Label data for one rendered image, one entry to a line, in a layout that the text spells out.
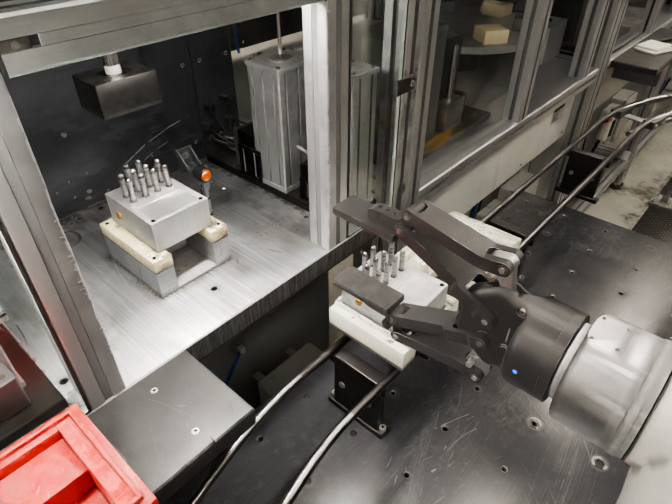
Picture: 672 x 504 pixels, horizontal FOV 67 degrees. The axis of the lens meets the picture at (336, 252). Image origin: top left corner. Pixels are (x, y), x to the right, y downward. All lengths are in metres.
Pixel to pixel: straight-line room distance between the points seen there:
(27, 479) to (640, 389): 0.54
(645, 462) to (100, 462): 0.46
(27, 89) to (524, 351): 0.82
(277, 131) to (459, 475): 0.64
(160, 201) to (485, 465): 0.64
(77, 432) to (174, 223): 0.31
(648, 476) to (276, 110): 0.73
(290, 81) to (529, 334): 0.63
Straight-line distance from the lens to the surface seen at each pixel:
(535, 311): 0.41
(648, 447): 0.40
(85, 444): 0.60
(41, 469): 0.62
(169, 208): 0.78
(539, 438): 0.94
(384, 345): 0.75
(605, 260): 1.35
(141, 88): 0.75
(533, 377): 0.41
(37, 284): 0.56
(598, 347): 0.39
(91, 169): 1.05
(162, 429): 0.65
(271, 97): 0.91
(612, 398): 0.39
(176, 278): 0.80
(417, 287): 0.76
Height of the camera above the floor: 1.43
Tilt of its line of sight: 38 degrees down
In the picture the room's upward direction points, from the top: straight up
